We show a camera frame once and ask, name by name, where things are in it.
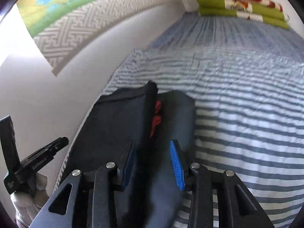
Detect green floral folded blanket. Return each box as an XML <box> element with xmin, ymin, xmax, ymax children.
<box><xmin>196</xmin><ymin>0</ymin><xmax>291</xmax><ymax>30</ymax></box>

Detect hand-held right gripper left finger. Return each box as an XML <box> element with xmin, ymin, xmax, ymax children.
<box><xmin>28</xmin><ymin>142</ymin><xmax>137</xmax><ymax>228</ymax></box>

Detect wall poster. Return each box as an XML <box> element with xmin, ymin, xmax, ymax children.
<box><xmin>14</xmin><ymin>0</ymin><xmax>183</xmax><ymax>76</ymax></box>

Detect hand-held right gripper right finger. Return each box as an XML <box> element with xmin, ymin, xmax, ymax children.
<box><xmin>169</xmin><ymin>140</ymin><xmax>269</xmax><ymax>228</ymax></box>

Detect striped bed cover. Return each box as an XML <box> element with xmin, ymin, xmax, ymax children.
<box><xmin>53</xmin><ymin>12</ymin><xmax>304</xmax><ymax>228</ymax></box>

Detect person's left hand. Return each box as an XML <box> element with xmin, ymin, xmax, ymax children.
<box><xmin>11</xmin><ymin>173</ymin><xmax>49</xmax><ymax>226</ymax></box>

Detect black pants with pink print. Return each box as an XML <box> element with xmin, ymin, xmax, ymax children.
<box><xmin>71</xmin><ymin>80</ymin><xmax>159</xmax><ymax>228</ymax></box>

